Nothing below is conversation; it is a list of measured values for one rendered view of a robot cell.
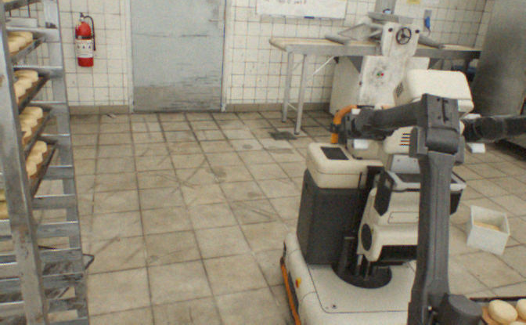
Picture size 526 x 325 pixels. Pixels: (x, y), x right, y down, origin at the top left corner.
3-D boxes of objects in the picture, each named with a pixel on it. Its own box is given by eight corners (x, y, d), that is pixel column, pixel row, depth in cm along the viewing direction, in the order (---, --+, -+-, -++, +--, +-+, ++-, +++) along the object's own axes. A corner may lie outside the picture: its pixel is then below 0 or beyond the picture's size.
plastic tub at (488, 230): (465, 224, 295) (470, 204, 289) (498, 233, 287) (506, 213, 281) (465, 245, 269) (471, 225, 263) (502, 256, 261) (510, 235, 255)
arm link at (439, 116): (473, 94, 89) (430, 84, 88) (463, 156, 88) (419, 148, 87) (388, 113, 133) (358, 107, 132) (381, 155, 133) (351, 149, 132)
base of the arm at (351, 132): (376, 116, 144) (343, 114, 142) (387, 108, 136) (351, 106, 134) (378, 140, 142) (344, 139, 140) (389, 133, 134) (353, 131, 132)
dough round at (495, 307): (496, 304, 86) (499, 296, 85) (520, 320, 82) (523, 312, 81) (481, 311, 84) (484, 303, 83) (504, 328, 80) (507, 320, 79)
